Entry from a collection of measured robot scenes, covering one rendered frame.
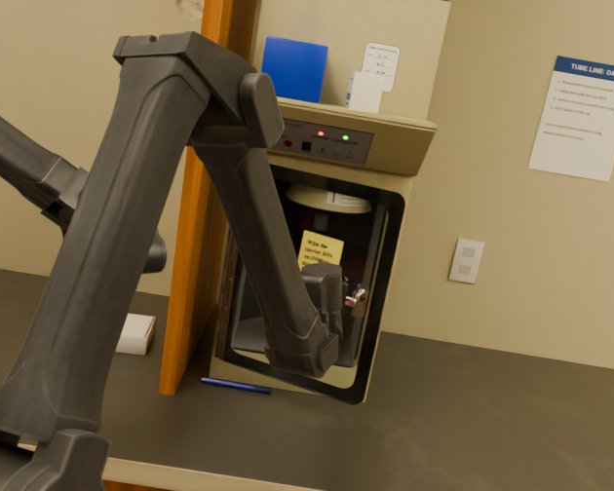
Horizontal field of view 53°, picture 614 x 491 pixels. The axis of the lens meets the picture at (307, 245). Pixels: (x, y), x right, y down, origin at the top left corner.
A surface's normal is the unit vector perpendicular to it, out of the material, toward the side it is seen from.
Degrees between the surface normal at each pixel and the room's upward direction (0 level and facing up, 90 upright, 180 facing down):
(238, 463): 0
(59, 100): 90
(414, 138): 135
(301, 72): 90
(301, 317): 74
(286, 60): 90
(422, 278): 90
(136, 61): 58
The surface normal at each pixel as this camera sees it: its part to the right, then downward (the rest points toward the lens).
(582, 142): -0.01, 0.26
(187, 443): 0.17, -0.95
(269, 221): 0.88, 0.12
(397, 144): -0.13, 0.86
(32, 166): 0.51, -0.32
